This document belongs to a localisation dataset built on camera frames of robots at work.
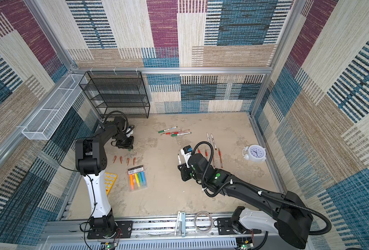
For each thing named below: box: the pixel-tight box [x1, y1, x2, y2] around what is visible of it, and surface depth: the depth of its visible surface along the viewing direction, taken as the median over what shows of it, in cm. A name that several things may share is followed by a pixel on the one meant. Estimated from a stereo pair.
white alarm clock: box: [242, 144, 267, 162], surface depth 98 cm
